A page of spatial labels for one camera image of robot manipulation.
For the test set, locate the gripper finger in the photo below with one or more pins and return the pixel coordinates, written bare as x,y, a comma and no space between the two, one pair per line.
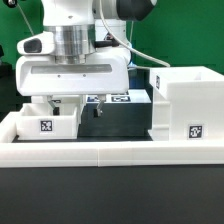
55,109
98,108

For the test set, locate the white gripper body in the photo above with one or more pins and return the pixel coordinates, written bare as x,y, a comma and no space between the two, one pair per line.
38,73

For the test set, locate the white drawer tray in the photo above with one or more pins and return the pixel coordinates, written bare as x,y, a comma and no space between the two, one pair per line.
67,99
37,122

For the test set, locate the printed marker sheet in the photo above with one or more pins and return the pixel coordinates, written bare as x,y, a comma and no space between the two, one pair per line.
110,98

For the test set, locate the white rear drawer tray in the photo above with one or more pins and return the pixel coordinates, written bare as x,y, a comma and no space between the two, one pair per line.
67,99

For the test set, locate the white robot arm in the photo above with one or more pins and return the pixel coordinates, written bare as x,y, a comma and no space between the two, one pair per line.
83,49

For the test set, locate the white drawer cabinet box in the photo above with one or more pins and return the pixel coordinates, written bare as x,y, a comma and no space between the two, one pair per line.
188,104

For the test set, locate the black device at left edge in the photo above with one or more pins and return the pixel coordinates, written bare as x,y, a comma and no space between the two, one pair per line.
5,67

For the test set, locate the white front drawer tray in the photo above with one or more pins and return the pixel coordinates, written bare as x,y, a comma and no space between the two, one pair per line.
37,122

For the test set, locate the white U-shaped border frame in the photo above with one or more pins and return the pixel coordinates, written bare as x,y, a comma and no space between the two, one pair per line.
102,154

